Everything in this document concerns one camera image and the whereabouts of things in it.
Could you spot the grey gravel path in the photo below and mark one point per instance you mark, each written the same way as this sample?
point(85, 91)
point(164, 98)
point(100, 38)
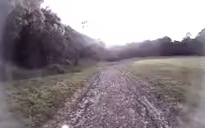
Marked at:
point(113, 100)

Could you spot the wood of dark trees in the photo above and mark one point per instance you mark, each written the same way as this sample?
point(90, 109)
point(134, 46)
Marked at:
point(40, 40)

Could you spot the grass field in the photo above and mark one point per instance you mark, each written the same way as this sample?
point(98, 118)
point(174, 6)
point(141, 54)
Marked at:
point(170, 76)
point(40, 93)

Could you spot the robot's own part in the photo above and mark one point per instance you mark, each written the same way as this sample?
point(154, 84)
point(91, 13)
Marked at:
point(64, 126)

